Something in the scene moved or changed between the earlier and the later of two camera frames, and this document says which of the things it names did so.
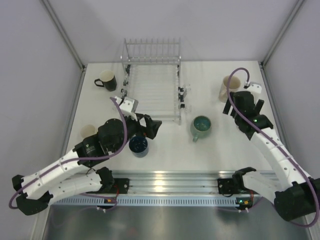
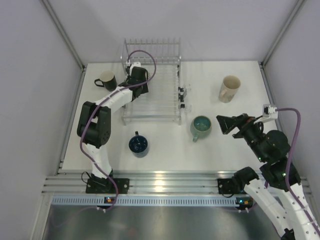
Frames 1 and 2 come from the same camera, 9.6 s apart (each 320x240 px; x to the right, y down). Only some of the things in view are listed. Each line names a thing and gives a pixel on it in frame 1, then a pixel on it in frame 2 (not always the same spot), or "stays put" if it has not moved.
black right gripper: (259, 104) to (227, 123)
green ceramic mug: (200, 126) stays put
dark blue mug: (138, 146) stays put
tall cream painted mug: (234, 84) stays put
